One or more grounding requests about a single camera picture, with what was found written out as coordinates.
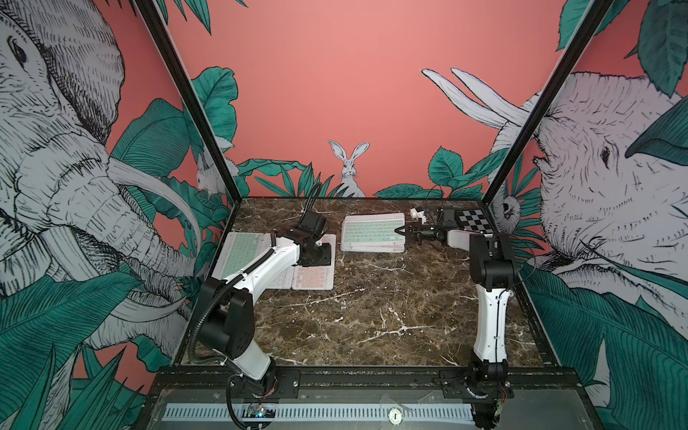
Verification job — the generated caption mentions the white keyboard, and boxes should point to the white keyboard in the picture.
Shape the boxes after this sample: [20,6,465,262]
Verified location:
[255,233,297,290]

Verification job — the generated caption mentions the green keyboard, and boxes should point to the green keyboard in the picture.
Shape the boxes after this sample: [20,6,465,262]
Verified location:
[341,212,405,247]
[211,232,270,280]

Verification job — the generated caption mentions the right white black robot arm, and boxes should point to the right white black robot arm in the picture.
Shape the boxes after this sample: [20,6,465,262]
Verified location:
[394,221,518,400]

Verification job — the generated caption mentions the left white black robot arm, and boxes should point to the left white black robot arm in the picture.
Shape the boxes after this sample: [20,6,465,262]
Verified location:
[186,235,335,382]

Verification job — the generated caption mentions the black white checkerboard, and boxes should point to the black white checkerboard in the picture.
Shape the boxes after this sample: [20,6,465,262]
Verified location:
[455,209,494,234]

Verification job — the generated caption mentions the small electronics board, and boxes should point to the small electronics board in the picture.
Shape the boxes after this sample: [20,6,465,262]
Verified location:
[245,405,277,421]

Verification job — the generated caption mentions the round silver lock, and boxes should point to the round silver lock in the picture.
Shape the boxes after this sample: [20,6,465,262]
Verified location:
[388,408,403,426]

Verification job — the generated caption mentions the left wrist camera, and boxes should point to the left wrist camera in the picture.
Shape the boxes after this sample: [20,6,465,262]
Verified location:
[296,211,327,240]

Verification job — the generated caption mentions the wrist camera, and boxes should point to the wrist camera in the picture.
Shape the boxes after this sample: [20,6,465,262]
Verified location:
[296,211,327,240]
[410,208,460,230]

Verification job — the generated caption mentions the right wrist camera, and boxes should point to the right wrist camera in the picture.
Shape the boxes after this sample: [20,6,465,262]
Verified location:
[410,208,460,230]

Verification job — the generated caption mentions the black front mounting rail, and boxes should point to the black front mounting rail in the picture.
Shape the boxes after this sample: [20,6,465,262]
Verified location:
[149,365,585,401]

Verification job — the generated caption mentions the white slotted cable duct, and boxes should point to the white slotted cable duct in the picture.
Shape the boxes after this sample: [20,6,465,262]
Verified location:
[161,403,474,424]

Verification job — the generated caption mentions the left black frame post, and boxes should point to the left black frame post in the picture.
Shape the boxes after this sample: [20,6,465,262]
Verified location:
[134,0,243,206]

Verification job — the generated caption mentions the black frame post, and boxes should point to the black frame post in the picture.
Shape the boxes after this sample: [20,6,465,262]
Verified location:
[134,0,243,206]
[481,0,614,206]

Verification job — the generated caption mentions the right black frame post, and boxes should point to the right black frame post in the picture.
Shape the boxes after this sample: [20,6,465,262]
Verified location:
[481,0,614,206]

